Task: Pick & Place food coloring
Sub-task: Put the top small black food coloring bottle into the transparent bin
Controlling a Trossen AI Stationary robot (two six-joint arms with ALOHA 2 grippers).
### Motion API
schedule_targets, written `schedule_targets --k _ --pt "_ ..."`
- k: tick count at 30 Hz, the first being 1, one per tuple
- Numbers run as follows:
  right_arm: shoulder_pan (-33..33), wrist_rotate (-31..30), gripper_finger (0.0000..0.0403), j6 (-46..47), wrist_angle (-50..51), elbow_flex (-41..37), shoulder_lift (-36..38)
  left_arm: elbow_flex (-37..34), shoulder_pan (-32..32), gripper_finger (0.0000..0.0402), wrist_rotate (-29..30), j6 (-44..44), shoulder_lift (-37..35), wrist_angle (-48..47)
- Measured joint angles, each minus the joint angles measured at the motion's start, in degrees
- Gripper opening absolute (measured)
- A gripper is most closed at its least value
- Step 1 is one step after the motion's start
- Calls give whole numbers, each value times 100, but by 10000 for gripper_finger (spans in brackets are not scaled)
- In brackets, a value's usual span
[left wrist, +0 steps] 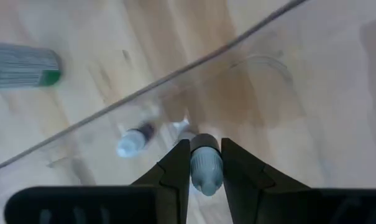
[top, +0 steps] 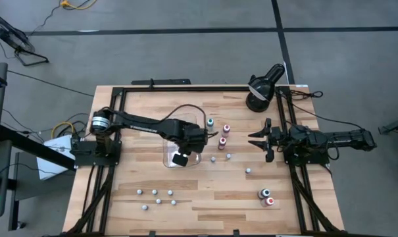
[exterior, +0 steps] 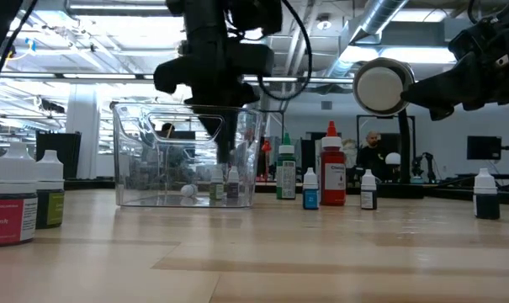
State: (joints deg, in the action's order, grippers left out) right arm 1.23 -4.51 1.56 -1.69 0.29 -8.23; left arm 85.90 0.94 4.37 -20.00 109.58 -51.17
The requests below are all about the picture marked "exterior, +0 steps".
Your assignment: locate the tall green food coloring bottle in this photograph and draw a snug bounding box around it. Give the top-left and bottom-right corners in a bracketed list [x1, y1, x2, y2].
[275, 132, 298, 200]

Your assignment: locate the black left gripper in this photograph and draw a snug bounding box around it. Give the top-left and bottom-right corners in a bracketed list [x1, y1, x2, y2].
[152, 40, 276, 164]

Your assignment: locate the black cabinet panel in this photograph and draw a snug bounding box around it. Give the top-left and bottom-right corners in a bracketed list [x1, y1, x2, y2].
[35, 130, 82, 180]

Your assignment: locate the rectangular ceiling light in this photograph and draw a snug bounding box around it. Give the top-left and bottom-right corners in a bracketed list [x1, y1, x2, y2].
[342, 44, 456, 64]

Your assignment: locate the grey ceiling pipe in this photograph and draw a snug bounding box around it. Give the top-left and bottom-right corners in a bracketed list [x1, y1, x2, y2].
[66, 0, 171, 18]

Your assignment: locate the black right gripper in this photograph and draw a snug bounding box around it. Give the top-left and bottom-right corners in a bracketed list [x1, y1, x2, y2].
[400, 3, 509, 122]

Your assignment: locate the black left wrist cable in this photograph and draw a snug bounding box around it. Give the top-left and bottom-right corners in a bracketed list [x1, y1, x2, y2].
[257, 0, 315, 102]

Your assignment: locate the black monitor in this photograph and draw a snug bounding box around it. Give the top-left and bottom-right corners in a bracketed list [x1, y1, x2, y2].
[466, 135, 503, 161]

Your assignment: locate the small black dropper bottle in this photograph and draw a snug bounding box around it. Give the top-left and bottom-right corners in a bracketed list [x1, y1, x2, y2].
[359, 168, 378, 210]

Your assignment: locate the small lime green dropper bottle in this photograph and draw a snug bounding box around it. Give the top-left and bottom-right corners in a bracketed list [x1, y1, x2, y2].
[34, 150, 66, 231]

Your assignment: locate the small navy dropper bottle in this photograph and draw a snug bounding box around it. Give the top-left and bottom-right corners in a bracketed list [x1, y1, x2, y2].
[473, 167, 501, 221]

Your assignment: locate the clear plastic storage bin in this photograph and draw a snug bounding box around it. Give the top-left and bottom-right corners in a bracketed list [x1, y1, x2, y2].
[110, 100, 263, 210]

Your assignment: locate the small blue dropper bottle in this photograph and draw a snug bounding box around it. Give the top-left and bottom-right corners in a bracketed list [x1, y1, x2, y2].
[302, 167, 320, 210]

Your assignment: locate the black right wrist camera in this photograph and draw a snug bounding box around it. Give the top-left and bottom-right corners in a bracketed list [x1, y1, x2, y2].
[447, 23, 490, 58]

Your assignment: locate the tall red food coloring bottle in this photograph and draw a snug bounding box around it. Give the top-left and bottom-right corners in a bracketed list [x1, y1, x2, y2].
[320, 120, 347, 207]

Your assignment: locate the black desk lamp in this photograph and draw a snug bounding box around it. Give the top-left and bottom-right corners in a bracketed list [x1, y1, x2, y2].
[352, 57, 427, 199]

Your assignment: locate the small pink dropper bottle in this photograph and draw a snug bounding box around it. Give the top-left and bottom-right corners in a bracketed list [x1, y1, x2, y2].
[0, 141, 40, 247]

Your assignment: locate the spiral metal air duct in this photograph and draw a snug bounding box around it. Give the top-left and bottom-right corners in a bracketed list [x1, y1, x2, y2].
[327, 0, 409, 79]

